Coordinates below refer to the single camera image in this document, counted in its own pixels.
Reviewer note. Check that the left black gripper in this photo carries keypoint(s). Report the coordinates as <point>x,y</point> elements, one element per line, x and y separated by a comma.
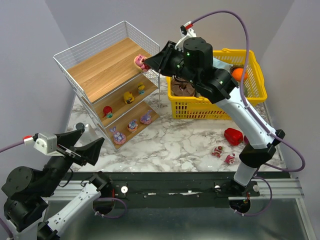
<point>71,154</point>

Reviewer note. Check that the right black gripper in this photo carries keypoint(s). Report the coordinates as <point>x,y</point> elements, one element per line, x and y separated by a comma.
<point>168,56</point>

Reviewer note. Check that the pink strawberry cake toy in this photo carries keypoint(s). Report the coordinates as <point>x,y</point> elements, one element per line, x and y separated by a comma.
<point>139,62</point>

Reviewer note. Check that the yellow blue minion toy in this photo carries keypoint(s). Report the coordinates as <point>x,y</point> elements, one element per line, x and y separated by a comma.
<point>141,88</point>

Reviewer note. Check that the purple bunny toy pink base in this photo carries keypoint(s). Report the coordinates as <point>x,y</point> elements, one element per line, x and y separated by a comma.
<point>118,137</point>

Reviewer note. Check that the red strawberry toy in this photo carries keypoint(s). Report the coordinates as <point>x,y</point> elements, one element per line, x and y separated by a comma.
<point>107,112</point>

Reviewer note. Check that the yellow duck toy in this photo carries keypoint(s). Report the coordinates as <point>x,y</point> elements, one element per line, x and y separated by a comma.
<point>128,97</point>

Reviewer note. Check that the small purple bunny toy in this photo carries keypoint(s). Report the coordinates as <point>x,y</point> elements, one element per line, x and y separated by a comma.
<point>132,126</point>

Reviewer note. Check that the purple pink toy figure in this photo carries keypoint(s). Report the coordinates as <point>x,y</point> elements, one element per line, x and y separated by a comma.
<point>146,119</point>

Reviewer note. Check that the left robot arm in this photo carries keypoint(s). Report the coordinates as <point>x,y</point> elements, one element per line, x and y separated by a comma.
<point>26,188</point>

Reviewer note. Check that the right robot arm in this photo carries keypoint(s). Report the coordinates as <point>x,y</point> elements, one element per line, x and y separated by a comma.
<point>194,64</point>

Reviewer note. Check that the white plastic bottle black cap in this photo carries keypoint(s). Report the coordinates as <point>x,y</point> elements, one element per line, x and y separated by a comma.
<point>89,135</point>

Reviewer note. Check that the brown chocolate donut cake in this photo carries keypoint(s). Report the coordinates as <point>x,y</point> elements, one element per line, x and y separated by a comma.
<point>181,88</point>

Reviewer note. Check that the yellow plastic shopping basket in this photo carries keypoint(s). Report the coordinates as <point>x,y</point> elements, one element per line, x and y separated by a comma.
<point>190,107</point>

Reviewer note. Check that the light blue snack bag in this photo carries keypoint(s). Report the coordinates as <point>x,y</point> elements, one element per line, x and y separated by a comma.
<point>219,64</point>

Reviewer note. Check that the orange fruit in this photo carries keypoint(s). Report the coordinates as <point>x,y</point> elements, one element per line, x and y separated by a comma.
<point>237,74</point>

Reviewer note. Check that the green melon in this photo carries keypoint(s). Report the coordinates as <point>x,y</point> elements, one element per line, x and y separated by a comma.
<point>245,91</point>

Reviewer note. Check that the red bell pepper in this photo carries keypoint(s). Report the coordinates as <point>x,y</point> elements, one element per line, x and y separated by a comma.
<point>233,136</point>

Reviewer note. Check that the purple red onion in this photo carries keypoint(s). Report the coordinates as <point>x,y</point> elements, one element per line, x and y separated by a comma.
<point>245,140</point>

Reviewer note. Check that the pink red figure toy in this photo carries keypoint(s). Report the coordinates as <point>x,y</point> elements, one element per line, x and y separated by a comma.
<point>230,159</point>

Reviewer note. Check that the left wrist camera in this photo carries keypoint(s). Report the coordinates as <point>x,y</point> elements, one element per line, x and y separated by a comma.
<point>45,143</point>

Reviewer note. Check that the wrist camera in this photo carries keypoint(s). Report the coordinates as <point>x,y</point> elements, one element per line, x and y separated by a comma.
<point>186,32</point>
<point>45,143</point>

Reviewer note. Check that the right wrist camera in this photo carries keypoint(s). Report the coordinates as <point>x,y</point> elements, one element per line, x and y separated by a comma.
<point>186,32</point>

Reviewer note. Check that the white wire wooden shelf rack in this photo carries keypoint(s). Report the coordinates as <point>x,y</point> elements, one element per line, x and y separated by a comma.
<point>101,69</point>

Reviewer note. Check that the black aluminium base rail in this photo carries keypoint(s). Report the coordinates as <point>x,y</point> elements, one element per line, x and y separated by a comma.
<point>157,190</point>

